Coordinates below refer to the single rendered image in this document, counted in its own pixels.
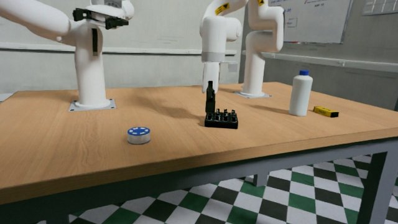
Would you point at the white plastic bottle with blue cap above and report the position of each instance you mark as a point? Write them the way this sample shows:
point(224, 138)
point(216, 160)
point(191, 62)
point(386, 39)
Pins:
point(300, 94)

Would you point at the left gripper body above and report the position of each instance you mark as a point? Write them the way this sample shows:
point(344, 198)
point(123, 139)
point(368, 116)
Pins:
point(211, 72)

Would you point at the short grey cylinder with blue top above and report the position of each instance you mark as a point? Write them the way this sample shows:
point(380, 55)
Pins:
point(138, 135)

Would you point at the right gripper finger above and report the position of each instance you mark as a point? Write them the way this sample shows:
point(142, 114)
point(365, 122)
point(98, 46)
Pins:
point(78, 14)
point(112, 21)

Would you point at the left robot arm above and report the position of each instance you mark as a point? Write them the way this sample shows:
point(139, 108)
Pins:
point(216, 30)

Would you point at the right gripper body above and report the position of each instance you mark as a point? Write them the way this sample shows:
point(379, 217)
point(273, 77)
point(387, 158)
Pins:
point(103, 12)

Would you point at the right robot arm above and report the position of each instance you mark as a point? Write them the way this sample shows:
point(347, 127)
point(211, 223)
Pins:
point(53, 24)

